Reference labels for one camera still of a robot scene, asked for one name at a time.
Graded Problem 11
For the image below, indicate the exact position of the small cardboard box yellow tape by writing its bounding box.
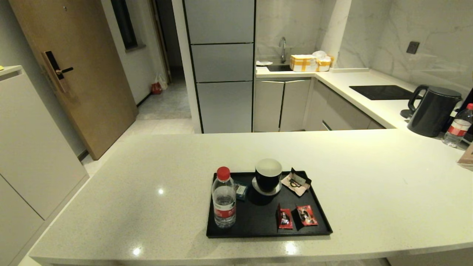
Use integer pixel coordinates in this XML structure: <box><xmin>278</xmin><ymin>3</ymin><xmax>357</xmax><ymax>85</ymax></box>
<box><xmin>316</xmin><ymin>55</ymin><xmax>335</xmax><ymax>72</ymax></box>

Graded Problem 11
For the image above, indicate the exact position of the black rectangular serving tray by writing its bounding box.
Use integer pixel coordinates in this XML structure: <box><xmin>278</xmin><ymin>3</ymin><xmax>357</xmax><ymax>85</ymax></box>
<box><xmin>206</xmin><ymin>171</ymin><xmax>333</xmax><ymax>238</ymax></box>

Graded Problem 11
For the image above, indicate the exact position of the black cup white inside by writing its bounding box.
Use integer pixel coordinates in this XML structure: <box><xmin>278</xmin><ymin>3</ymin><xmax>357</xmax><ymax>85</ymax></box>
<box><xmin>255</xmin><ymin>158</ymin><xmax>283</xmax><ymax>193</ymax></box>

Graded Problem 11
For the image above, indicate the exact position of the beige coffee sachet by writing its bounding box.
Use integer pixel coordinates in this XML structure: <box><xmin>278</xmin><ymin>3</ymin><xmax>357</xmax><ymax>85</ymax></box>
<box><xmin>281</xmin><ymin>168</ymin><xmax>312</xmax><ymax>197</ymax></box>

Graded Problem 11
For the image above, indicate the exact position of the grey counter drawer cabinet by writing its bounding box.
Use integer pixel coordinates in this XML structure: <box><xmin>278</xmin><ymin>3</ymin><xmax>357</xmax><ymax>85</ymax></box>
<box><xmin>305</xmin><ymin>79</ymin><xmax>385</xmax><ymax>132</ymax></box>

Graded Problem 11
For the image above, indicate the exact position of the black induction cooktop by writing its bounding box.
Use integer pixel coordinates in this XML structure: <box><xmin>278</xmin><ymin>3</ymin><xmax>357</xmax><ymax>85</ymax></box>
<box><xmin>349</xmin><ymin>85</ymin><xmax>423</xmax><ymax>100</ymax></box>

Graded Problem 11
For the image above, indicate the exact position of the dark narrow window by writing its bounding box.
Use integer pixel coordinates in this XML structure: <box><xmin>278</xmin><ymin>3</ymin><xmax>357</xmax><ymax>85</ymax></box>
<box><xmin>111</xmin><ymin>0</ymin><xmax>138</xmax><ymax>50</ymax></box>

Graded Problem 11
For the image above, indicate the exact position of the silver round saucer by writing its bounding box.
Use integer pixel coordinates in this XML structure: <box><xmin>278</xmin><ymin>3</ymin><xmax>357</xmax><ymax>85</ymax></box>
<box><xmin>252</xmin><ymin>177</ymin><xmax>282</xmax><ymax>196</ymax></box>

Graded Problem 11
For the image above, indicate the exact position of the red snack packet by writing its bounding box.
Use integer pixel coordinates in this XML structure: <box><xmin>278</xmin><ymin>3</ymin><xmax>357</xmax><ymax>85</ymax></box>
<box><xmin>296</xmin><ymin>205</ymin><xmax>319</xmax><ymax>226</ymax></box>
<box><xmin>277</xmin><ymin>203</ymin><xmax>293</xmax><ymax>230</ymax></box>

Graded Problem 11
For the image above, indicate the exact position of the white storage cabinet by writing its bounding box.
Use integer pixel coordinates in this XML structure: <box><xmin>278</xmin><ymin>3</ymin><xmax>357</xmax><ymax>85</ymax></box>
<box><xmin>0</xmin><ymin>65</ymin><xmax>89</xmax><ymax>266</ymax></box>

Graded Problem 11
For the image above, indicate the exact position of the tall grey refrigerator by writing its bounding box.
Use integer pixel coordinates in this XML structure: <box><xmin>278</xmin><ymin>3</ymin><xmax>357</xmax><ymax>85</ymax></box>
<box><xmin>183</xmin><ymin>0</ymin><xmax>256</xmax><ymax>134</ymax></box>

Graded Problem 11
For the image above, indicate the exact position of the brown box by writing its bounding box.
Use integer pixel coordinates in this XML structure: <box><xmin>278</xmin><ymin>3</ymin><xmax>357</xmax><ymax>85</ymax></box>
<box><xmin>457</xmin><ymin>144</ymin><xmax>473</xmax><ymax>171</ymax></box>

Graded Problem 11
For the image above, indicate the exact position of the black electric kettle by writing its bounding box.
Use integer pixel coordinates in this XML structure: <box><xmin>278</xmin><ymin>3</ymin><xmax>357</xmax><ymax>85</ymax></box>
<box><xmin>407</xmin><ymin>85</ymin><xmax>463</xmax><ymax>137</ymax></box>

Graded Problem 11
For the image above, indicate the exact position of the clear water bottle red cap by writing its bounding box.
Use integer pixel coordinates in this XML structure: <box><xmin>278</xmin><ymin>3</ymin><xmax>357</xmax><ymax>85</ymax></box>
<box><xmin>442</xmin><ymin>103</ymin><xmax>473</xmax><ymax>148</ymax></box>
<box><xmin>211</xmin><ymin>167</ymin><xmax>237</xmax><ymax>228</ymax></box>

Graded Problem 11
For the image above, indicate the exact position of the brown wooden door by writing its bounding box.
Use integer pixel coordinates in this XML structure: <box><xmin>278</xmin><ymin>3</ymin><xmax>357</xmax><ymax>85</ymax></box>
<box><xmin>8</xmin><ymin>0</ymin><xmax>139</xmax><ymax>160</ymax></box>

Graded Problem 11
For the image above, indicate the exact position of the black gold door lock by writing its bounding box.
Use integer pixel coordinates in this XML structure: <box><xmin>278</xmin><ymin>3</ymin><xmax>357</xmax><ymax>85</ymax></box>
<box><xmin>41</xmin><ymin>51</ymin><xmax>74</xmax><ymax>93</ymax></box>

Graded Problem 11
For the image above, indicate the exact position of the grey cabinet door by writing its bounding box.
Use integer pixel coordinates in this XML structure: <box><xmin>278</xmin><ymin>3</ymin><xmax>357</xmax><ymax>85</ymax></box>
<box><xmin>280</xmin><ymin>79</ymin><xmax>312</xmax><ymax>132</ymax></box>
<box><xmin>253</xmin><ymin>79</ymin><xmax>285</xmax><ymax>132</ymax></box>

